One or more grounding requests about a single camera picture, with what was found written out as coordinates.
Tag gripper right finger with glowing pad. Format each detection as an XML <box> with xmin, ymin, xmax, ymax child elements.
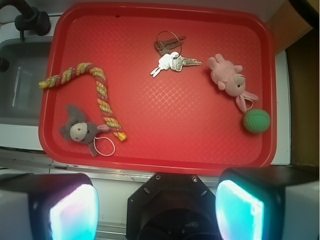
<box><xmin>215</xmin><ymin>165</ymin><xmax>320</xmax><ymax>240</ymax></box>

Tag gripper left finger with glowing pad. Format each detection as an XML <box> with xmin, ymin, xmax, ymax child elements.
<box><xmin>0</xmin><ymin>173</ymin><xmax>98</xmax><ymax>240</ymax></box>

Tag green knitted ball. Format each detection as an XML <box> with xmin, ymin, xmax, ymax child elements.
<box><xmin>243</xmin><ymin>109</ymin><xmax>271</xmax><ymax>134</ymax></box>

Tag grey sink basin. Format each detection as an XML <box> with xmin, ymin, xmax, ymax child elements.
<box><xmin>0</xmin><ymin>37</ymin><xmax>52</xmax><ymax>126</ymax></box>

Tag red plastic tray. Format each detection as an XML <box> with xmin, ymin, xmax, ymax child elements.
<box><xmin>39</xmin><ymin>2</ymin><xmax>277</xmax><ymax>176</ymax></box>

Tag keys with white rabbit charm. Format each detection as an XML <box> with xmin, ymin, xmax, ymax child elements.
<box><xmin>150</xmin><ymin>30</ymin><xmax>203</xmax><ymax>78</ymax></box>

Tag black sink faucet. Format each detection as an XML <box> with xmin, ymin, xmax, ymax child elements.
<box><xmin>0</xmin><ymin>0</ymin><xmax>51</xmax><ymax>42</ymax></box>

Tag grey plush mouse keychain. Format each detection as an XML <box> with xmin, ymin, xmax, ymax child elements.
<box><xmin>59</xmin><ymin>104</ymin><xmax>116</xmax><ymax>157</ymax></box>

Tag multicolored twisted rope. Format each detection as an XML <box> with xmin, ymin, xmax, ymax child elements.
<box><xmin>38</xmin><ymin>62</ymin><xmax>128</xmax><ymax>143</ymax></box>

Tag pink plush bunny keychain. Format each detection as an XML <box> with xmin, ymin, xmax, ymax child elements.
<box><xmin>207</xmin><ymin>53</ymin><xmax>259</xmax><ymax>113</ymax></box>

